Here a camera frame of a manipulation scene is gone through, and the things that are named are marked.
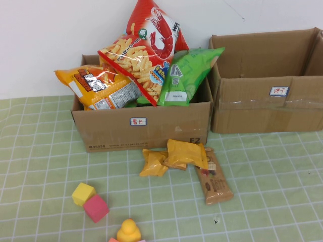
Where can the large yellow snack packet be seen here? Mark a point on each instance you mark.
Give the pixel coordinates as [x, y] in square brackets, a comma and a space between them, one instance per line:
[186, 153]

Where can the red shrimp stick bag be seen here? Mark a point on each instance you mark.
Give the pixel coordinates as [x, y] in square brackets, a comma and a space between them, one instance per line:
[151, 50]

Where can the brown wafer biscuit packet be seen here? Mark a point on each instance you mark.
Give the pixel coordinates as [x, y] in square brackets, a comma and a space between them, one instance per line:
[214, 186]

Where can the small green snack packet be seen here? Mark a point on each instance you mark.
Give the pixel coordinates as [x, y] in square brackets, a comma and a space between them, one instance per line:
[145, 101]

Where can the small yellow snack packet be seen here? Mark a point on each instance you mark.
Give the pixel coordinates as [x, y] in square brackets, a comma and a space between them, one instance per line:
[152, 164]

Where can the large orange snack bag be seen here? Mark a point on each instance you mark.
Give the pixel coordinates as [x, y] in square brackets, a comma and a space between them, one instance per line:
[101, 90]

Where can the cardboard box with printed text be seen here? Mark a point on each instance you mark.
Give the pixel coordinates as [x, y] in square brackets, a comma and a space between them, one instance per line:
[164, 126]

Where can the white label sticker blue border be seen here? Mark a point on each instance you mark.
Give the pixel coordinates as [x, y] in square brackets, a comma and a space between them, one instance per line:
[278, 91]
[138, 121]

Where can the green chip bag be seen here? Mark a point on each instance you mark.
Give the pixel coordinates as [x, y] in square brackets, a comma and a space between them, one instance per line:
[186, 75]

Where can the large plain cardboard box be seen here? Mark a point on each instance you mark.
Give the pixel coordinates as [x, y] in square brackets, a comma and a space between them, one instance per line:
[252, 113]

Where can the yellow foam cube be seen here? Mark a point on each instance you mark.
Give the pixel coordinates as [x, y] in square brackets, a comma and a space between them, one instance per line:
[82, 192]

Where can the pink foam cube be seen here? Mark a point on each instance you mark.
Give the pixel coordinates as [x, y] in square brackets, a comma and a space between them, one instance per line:
[96, 208]

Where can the yellow rubber duck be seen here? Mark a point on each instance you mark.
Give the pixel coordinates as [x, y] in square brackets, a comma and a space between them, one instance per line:
[128, 232]

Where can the pink toy block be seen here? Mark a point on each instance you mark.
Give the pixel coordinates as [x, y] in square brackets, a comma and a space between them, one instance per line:
[113, 240]

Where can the green checked tablecloth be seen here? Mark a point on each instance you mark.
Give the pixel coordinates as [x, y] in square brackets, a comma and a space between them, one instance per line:
[38, 164]

